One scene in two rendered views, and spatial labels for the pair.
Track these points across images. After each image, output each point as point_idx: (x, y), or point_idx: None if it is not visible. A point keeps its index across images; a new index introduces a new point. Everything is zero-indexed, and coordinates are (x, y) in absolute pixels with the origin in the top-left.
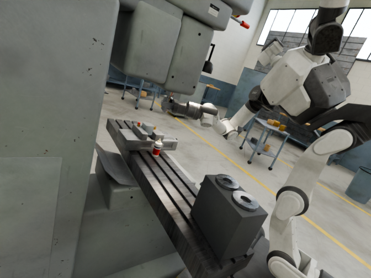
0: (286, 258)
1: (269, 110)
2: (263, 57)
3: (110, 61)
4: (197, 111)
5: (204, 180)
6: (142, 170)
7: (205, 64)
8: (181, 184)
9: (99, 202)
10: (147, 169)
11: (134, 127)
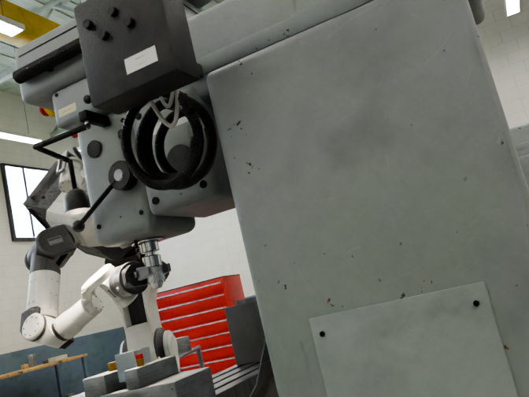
0: None
1: (61, 265)
2: (80, 179)
3: (225, 187)
4: None
5: (257, 307)
6: (243, 380)
7: (88, 194)
8: (220, 376)
9: None
10: (232, 382)
11: (146, 370)
